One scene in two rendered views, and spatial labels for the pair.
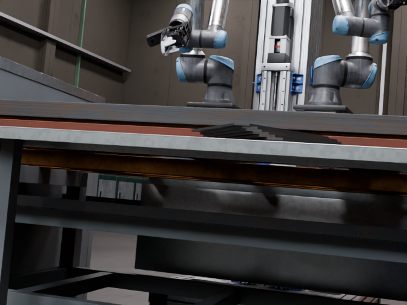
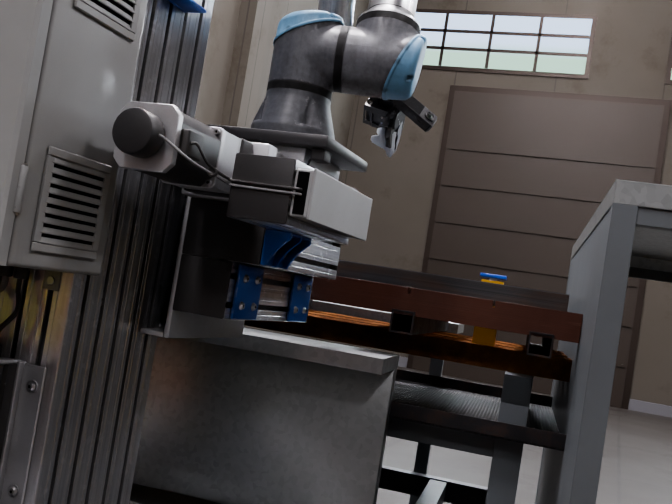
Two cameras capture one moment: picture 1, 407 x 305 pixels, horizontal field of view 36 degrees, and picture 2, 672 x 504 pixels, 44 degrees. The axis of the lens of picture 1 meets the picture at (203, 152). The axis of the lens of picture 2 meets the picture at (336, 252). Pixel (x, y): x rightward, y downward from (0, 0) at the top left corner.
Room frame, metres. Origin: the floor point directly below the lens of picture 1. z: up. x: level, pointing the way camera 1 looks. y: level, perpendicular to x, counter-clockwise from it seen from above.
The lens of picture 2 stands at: (4.38, -0.02, 0.80)
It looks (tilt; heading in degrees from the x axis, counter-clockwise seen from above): 3 degrees up; 177
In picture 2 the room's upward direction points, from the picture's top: 9 degrees clockwise
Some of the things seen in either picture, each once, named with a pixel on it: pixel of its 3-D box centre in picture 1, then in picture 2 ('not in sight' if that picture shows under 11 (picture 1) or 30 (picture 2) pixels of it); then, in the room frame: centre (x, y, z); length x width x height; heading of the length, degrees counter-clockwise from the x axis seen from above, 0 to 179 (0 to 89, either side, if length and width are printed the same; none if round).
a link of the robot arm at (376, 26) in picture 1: (375, 29); not in sight; (2.47, -0.64, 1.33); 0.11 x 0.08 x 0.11; 93
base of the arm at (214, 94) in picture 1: (218, 95); (295, 116); (2.92, -0.05, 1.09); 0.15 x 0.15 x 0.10
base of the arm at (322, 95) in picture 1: (325, 97); not in sight; (2.73, -0.51, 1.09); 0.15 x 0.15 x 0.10
